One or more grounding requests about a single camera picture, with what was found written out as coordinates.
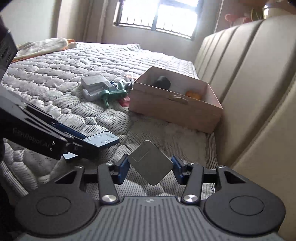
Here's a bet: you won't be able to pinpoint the grey remote control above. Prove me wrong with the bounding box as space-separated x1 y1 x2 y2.
84 132 119 149

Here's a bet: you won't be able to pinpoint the grey square pad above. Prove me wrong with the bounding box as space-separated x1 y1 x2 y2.
128 140 174 185

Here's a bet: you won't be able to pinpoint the green plastic tool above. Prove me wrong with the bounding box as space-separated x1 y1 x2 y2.
99 81 133 108

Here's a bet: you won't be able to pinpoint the red blue tube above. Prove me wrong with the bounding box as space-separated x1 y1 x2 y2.
109 81 130 108

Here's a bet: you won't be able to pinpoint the orange toy figure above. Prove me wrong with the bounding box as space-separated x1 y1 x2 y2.
185 90 202 100

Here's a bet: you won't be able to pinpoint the black cylindrical object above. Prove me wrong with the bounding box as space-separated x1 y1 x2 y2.
152 76 171 90

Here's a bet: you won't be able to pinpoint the white cable box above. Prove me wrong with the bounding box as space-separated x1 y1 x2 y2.
81 75 108 91

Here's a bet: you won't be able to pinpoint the quilted grey mattress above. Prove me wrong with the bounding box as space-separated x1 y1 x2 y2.
1 43 217 204

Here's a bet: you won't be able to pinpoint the white folded cloth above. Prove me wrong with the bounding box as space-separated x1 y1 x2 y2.
12 37 78 63

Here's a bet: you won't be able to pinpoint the pink cardboard box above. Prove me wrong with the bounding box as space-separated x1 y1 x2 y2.
128 66 223 133

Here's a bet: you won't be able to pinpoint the beige curtain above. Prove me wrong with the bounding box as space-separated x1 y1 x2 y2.
54 1 117 43

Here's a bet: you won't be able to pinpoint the beige padded headboard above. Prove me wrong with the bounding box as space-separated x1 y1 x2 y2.
195 15 295 240

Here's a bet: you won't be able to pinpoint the barred window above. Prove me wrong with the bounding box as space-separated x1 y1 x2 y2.
113 0 204 40

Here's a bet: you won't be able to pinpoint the pink plush toy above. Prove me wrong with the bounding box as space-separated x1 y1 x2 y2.
225 14 251 27

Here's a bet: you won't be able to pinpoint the green plant leaves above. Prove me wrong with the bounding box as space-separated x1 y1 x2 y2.
250 7 264 22

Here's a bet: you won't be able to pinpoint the cream dome lamp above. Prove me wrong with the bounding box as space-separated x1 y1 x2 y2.
263 0 295 19

